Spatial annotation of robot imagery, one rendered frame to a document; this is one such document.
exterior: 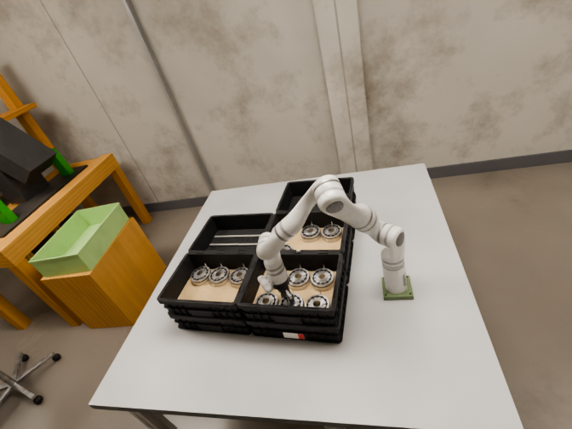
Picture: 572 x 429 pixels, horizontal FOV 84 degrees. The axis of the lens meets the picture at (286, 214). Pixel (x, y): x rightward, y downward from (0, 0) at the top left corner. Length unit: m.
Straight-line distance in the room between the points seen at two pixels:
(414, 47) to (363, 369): 2.41
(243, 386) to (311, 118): 2.37
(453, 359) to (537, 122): 2.56
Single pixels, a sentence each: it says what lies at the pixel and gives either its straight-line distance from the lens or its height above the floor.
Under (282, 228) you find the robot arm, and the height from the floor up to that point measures 1.25.
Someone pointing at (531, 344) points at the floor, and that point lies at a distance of 2.34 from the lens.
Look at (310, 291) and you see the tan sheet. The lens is 1.42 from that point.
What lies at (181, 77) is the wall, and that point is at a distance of 3.32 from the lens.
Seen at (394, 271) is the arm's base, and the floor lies 0.86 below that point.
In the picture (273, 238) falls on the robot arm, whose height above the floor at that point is 1.22.
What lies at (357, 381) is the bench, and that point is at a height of 0.70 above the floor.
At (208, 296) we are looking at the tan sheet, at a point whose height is 0.83.
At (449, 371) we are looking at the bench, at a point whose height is 0.70.
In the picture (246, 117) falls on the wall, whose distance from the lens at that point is 3.23.
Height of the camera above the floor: 1.91
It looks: 35 degrees down
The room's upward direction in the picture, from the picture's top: 17 degrees counter-clockwise
